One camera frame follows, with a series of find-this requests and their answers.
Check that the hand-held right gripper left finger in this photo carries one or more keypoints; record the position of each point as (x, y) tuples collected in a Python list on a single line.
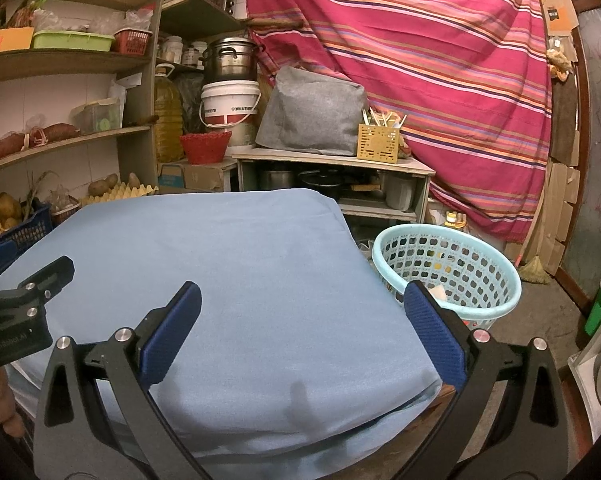
[(173, 335)]

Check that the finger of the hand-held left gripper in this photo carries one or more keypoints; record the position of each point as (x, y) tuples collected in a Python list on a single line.
[(50, 275)]

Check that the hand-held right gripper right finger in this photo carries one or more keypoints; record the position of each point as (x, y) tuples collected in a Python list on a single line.
[(433, 335)]

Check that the light blue plastic basket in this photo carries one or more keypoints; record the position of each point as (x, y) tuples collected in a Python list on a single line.
[(500, 280)]

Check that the person's left hand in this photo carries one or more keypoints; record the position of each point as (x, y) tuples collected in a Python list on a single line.
[(0, 400)]

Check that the dark blue plastic crate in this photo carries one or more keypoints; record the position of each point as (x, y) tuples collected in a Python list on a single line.
[(25, 240)]

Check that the small brown basket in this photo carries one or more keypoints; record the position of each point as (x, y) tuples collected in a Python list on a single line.
[(65, 207)]

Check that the large potato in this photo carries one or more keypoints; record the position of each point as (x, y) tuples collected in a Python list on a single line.
[(103, 186)]

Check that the yellow egg tray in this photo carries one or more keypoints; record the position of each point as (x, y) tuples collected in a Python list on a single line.
[(125, 194)]

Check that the straw broom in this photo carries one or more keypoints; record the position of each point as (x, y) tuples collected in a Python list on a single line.
[(532, 272)]

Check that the small potato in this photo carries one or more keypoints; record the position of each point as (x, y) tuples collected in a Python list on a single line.
[(133, 180)]

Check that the sweet potato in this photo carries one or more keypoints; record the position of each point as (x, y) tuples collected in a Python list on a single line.
[(55, 132)]

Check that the brown cardboard box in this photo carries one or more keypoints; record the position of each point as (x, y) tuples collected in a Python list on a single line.
[(200, 175)]

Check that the clear plastic container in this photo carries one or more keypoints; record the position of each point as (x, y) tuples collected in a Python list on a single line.
[(98, 117)]

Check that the black frying pan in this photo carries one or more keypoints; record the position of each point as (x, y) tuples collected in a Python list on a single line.
[(330, 180)]

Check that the steel pot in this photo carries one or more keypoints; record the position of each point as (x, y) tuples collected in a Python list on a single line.
[(276, 180)]

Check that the red woven basket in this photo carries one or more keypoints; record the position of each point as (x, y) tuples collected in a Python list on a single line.
[(205, 149)]

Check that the cardboard sheets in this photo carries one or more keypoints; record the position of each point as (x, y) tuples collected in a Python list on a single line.
[(560, 185)]

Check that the yellow utensil holder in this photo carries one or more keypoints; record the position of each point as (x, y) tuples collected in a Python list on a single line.
[(378, 145)]

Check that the yellow oil jug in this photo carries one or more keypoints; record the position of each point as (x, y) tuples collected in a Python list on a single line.
[(169, 115)]

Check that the low wooden cabinet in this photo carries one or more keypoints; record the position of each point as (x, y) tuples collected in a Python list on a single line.
[(330, 159)]

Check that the wooden shelf unit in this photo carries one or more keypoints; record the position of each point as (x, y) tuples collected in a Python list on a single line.
[(70, 62)]

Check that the green plastic tray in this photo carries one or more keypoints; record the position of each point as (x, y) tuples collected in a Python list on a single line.
[(73, 41)]

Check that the white plastic bucket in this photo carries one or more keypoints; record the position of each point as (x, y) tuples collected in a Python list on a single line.
[(230, 105)]

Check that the yellow cardboard box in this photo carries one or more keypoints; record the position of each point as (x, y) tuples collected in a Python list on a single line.
[(5, 40)]

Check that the small red plastic basket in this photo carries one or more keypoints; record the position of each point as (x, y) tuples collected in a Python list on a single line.
[(133, 42)]

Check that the grey fabric cover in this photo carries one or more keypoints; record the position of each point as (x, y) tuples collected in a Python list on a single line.
[(310, 115)]

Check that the white jar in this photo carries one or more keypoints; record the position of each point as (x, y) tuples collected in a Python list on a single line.
[(171, 50)]

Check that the red striped cloth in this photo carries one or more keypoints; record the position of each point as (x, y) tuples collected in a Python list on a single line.
[(405, 60)]

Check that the metal cooking pot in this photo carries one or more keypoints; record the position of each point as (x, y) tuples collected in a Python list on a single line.
[(230, 62)]

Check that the wooden back shelf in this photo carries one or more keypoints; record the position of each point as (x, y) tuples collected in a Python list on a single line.
[(195, 10)]

